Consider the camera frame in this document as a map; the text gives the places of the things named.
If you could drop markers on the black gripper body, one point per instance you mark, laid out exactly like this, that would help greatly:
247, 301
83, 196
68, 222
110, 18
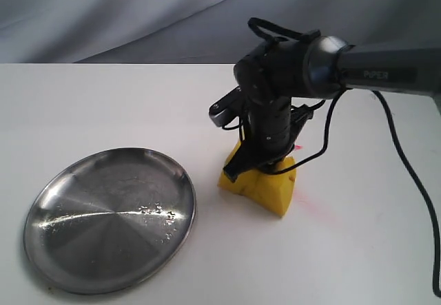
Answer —
270, 131

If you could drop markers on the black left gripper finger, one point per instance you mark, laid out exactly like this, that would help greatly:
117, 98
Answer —
241, 160

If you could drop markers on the yellow sponge block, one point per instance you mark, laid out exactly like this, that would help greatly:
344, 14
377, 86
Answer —
273, 193

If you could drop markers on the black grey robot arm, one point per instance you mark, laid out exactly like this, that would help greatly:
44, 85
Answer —
274, 73

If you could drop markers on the round stainless steel plate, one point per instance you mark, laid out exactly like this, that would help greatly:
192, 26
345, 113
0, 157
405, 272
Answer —
109, 221

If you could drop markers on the grey fabric backdrop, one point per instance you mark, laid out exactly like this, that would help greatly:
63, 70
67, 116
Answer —
193, 31

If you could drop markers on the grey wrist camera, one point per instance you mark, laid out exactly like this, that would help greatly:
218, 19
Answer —
226, 109

